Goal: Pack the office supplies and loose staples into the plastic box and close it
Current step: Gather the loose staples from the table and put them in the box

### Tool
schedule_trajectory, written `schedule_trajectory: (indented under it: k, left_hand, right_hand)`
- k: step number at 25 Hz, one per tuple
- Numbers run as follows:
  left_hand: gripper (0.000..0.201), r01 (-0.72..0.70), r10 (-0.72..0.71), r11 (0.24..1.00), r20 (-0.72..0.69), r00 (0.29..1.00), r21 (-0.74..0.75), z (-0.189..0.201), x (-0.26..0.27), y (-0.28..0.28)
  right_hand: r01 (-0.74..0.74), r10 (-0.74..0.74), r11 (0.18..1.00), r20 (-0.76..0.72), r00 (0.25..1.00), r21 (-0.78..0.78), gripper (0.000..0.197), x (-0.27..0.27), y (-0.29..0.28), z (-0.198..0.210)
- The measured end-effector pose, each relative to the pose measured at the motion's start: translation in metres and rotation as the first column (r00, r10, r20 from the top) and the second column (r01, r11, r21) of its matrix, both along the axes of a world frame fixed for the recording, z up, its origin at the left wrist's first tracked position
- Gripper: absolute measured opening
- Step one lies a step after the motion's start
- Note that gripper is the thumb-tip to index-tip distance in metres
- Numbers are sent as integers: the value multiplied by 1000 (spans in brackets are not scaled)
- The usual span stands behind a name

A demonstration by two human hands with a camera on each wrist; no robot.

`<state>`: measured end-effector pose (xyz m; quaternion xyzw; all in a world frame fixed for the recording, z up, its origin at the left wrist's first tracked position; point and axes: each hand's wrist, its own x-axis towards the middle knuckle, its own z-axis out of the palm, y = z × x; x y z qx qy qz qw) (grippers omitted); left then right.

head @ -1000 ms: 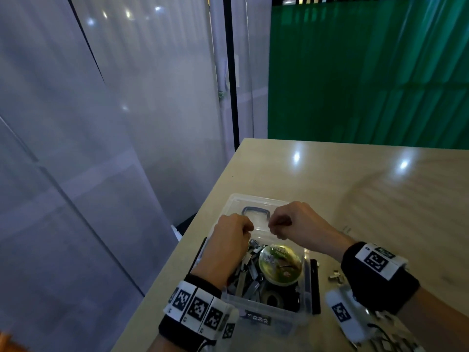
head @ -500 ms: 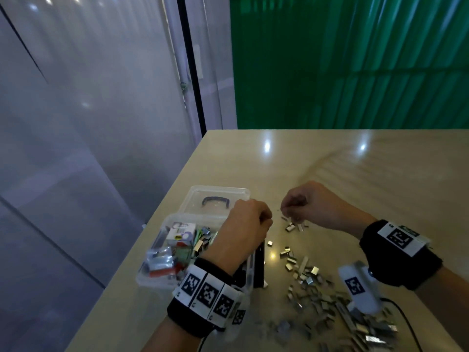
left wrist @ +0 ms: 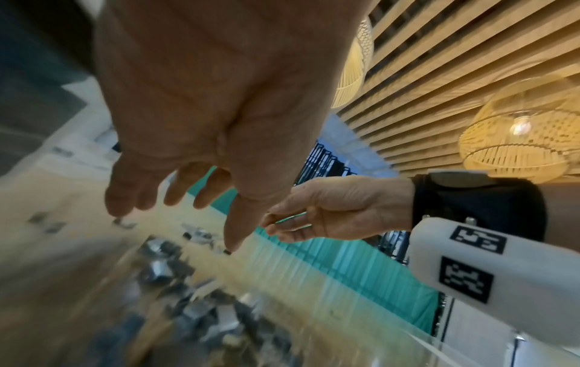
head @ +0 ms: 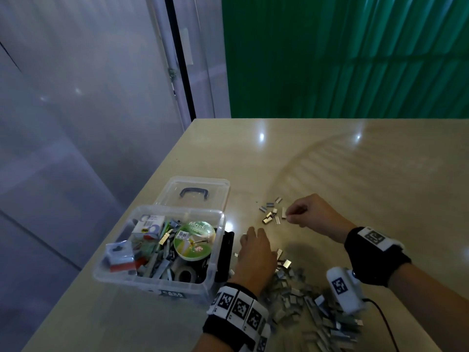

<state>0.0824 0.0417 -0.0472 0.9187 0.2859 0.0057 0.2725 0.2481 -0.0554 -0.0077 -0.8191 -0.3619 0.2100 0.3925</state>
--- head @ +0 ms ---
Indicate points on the person's left hand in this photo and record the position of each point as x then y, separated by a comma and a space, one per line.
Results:
253, 260

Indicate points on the small clear tape roll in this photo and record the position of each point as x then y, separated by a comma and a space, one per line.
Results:
187, 273

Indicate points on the pile of metal staple strips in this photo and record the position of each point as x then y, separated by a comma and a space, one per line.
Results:
300, 304

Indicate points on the black marker wristband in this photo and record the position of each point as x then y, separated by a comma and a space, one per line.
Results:
377, 254
238, 315

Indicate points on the transparent storage box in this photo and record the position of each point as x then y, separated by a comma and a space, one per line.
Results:
110, 275

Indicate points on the green curtain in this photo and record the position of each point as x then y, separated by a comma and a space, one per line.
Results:
344, 55

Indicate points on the person's right hand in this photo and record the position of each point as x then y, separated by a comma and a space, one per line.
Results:
319, 214

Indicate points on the transparent box lid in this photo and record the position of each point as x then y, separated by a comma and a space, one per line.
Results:
216, 185

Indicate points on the red stapler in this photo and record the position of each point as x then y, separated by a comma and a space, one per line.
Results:
121, 266

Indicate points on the green sticky note pad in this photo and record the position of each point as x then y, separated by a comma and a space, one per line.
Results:
165, 238

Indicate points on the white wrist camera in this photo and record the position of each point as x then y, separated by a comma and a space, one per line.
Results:
344, 288
262, 341

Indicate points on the small white staple box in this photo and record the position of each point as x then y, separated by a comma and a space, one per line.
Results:
148, 227

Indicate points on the black window post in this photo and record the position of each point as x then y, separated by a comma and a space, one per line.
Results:
181, 58

